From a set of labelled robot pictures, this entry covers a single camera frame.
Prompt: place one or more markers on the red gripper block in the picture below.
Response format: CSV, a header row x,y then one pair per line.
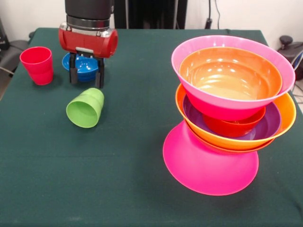
x,y
87,42

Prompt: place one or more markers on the green cup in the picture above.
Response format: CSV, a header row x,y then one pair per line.
x,y
82,113

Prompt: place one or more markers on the purple bowl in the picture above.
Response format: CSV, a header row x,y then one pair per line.
x,y
194,116

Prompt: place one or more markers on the pink bowl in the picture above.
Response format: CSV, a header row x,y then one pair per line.
x,y
210,172
213,106

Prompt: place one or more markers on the shallow red-orange bowl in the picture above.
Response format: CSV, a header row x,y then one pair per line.
x,y
229,71

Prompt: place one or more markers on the small red bowl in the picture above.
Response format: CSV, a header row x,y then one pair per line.
x,y
227,130

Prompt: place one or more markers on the deep red-orange bowl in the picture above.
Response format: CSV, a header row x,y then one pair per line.
x,y
236,151

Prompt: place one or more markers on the orange bowl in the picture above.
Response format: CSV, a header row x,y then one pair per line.
x,y
287,113

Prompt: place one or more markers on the blue bowl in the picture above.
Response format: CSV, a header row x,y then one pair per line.
x,y
86,68

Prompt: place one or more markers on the red cup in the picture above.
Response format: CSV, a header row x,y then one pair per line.
x,y
38,68

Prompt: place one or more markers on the dark green tablecloth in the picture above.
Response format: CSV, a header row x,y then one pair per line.
x,y
94,165

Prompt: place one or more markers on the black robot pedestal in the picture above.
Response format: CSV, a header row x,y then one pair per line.
x,y
151,14

